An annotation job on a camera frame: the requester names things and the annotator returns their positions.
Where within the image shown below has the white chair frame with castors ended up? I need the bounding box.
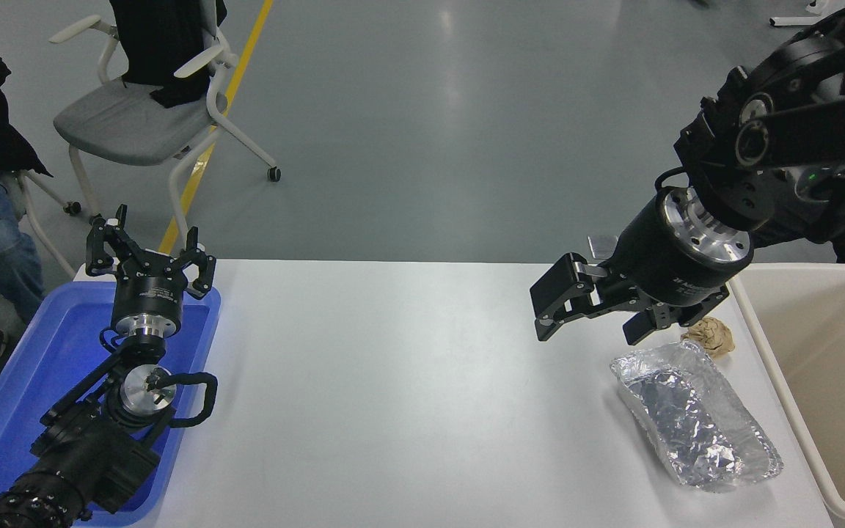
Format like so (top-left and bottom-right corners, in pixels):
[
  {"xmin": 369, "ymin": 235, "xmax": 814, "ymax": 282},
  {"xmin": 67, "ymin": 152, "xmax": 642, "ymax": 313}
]
[{"xmin": 15, "ymin": 170, "xmax": 83, "ymax": 280}]

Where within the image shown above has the white stand base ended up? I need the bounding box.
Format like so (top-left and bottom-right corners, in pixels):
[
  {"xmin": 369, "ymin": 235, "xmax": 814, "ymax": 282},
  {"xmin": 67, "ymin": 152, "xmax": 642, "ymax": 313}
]
[{"xmin": 769, "ymin": 0, "xmax": 845, "ymax": 28}]

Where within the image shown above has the foil tray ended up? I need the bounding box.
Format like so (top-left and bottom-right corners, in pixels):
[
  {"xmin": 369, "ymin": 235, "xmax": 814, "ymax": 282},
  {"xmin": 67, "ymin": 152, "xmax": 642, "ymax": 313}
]
[{"xmin": 610, "ymin": 340, "xmax": 785, "ymax": 493}]

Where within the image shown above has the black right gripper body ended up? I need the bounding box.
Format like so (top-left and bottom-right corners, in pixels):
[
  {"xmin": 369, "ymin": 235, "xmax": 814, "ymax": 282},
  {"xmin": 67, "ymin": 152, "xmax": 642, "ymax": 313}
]
[{"xmin": 604, "ymin": 192, "xmax": 732, "ymax": 309}]

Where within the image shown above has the crumpled tan paper ball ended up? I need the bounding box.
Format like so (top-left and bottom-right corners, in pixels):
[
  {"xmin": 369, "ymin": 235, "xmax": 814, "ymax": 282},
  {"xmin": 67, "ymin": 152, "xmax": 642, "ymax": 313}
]
[{"xmin": 681, "ymin": 316, "xmax": 736, "ymax": 361}]

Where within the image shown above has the large pale bin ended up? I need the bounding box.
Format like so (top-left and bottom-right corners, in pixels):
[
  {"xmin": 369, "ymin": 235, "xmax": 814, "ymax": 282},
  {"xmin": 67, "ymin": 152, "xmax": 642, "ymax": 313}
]
[{"xmin": 728, "ymin": 263, "xmax": 845, "ymax": 528}]

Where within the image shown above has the black garment on chair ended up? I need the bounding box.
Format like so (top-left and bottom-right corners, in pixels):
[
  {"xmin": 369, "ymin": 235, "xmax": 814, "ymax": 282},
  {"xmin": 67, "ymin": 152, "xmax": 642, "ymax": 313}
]
[{"xmin": 109, "ymin": 0, "xmax": 228, "ymax": 110}]

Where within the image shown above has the grey chair with white frame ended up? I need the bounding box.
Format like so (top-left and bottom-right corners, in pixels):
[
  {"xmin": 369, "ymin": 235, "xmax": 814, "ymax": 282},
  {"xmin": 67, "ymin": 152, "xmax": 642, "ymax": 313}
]
[{"xmin": 49, "ymin": 0, "xmax": 282, "ymax": 254}]

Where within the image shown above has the blue plastic tray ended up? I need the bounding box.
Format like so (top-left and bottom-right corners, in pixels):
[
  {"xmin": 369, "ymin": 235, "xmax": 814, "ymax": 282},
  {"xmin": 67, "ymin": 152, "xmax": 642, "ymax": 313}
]
[{"xmin": 0, "ymin": 281, "xmax": 222, "ymax": 527}]

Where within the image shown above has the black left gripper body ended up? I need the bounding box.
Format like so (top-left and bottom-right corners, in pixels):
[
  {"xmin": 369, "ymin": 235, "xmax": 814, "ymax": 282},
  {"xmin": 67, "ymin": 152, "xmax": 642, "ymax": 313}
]
[{"xmin": 111, "ymin": 265, "xmax": 189, "ymax": 323}]

